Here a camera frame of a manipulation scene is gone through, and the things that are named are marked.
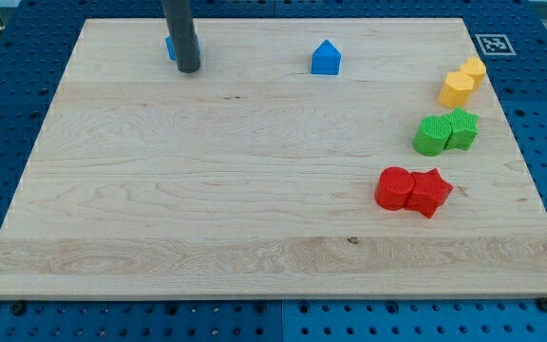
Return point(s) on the blue house-shaped block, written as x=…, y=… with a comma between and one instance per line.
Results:
x=326, y=59

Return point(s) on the light wooden board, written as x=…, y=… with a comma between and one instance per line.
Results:
x=253, y=178

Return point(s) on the green cylinder block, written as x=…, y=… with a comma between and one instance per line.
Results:
x=431, y=136

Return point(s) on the red cylinder block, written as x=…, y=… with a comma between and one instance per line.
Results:
x=394, y=188

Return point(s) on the red star block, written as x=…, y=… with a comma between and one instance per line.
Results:
x=430, y=191

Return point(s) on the green star block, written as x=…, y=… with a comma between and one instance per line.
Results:
x=464, y=129

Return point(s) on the yellow heart block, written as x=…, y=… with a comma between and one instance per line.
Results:
x=475, y=68

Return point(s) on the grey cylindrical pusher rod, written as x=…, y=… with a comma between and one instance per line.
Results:
x=182, y=34

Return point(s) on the yellow hexagon block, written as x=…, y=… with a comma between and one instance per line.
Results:
x=456, y=89

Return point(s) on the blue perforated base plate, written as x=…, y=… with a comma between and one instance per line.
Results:
x=34, y=49

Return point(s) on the blue cube block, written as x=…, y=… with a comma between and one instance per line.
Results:
x=170, y=48

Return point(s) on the white fiducial marker tag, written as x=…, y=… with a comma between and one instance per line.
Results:
x=493, y=44

